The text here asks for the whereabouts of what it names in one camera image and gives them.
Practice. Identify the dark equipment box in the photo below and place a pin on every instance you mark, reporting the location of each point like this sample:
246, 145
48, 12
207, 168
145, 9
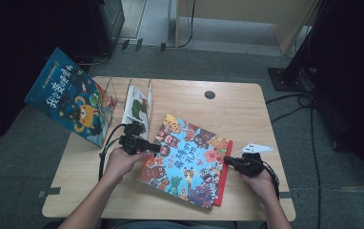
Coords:
107, 25

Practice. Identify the dark blue picture book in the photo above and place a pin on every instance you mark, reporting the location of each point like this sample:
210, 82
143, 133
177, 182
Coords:
65, 95

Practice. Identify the clear acrylic book rack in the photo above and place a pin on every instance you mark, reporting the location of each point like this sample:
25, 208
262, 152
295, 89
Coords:
121, 95

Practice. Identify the dark stand base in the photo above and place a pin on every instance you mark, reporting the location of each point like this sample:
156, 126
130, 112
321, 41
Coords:
84, 67

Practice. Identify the white caterpillar picture book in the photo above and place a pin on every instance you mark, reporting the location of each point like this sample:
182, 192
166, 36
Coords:
137, 106

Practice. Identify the beige wooden cabinet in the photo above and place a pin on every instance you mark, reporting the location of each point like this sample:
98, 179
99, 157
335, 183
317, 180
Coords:
234, 9

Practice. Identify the light blue monster picture book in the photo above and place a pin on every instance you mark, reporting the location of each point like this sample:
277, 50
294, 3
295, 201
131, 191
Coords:
183, 159

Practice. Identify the person's left hand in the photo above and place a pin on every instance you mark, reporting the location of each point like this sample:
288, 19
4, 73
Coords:
119, 165

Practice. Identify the black curtain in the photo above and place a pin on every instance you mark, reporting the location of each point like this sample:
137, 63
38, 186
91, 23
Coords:
5, 47
354, 63

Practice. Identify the red picture book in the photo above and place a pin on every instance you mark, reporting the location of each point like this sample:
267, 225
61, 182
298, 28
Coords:
224, 184

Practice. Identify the person's right hand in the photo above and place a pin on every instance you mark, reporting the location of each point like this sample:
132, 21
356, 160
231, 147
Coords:
262, 186

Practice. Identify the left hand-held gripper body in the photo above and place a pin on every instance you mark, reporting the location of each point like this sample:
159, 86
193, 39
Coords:
132, 143

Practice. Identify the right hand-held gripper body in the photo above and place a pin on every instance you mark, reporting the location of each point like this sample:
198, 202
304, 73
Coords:
251, 165

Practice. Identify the black stand base plate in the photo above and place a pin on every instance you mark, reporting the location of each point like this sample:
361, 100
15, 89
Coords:
281, 79

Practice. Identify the grey tape strip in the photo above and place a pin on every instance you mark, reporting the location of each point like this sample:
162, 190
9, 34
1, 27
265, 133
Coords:
286, 195
51, 191

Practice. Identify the black round table grommet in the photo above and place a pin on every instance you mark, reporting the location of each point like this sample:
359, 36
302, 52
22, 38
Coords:
209, 94

